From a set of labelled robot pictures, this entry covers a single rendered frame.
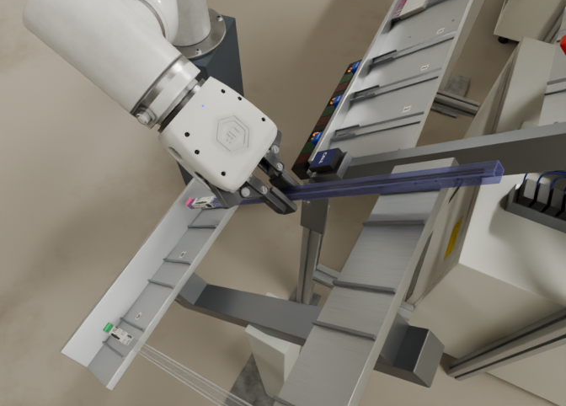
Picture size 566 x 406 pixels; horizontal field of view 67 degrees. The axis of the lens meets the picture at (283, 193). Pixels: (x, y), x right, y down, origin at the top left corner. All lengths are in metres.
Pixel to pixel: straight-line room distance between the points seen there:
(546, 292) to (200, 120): 0.71
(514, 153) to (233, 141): 0.35
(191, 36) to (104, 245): 0.87
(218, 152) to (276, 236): 1.09
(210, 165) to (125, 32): 0.15
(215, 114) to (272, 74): 1.53
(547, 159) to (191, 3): 0.73
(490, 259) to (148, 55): 0.71
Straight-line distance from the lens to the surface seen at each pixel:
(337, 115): 0.87
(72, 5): 0.47
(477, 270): 0.90
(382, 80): 0.92
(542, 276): 0.95
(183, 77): 0.46
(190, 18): 1.02
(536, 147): 0.61
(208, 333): 1.45
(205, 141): 0.46
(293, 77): 1.97
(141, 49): 0.46
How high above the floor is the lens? 1.39
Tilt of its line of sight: 60 degrees down
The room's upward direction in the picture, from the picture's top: straight up
